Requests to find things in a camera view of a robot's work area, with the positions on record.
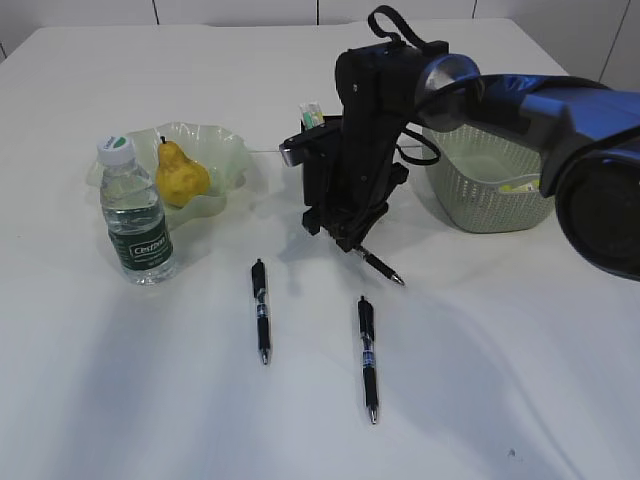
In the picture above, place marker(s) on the green utility knife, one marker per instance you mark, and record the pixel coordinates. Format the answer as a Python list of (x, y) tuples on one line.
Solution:
[(306, 116)]

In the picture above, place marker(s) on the yellow pear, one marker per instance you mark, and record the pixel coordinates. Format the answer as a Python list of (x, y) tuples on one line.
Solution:
[(178, 178)]

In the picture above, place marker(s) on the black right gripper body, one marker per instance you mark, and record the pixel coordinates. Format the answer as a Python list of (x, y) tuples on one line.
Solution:
[(376, 86)]

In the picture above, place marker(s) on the green wavy glass plate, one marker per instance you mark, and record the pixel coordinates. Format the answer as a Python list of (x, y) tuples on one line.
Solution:
[(221, 152)]

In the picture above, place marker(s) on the clear plastic water bottle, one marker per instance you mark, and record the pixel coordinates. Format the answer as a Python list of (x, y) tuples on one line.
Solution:
[(134, 214)]

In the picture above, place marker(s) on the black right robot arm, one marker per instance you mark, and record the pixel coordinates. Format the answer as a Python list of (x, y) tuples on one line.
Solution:
[(586, 135)]

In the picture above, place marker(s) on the green plastic woven basket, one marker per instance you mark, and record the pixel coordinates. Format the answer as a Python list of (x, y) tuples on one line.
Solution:
[(466, 181)]

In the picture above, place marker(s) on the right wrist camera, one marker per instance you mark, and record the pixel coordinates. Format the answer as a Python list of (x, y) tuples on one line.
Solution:
[(318, 142)]

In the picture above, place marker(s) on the black pen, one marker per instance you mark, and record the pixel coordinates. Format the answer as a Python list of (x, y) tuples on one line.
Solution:
[(379, 265), (259, 285), (367, 336)]

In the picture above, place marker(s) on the yellow waste paper package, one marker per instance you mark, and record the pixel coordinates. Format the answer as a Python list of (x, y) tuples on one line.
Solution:
[(529, 187)]

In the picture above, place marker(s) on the black square pen holder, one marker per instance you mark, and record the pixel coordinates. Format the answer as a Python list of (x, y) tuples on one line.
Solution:
[(316, 171)]

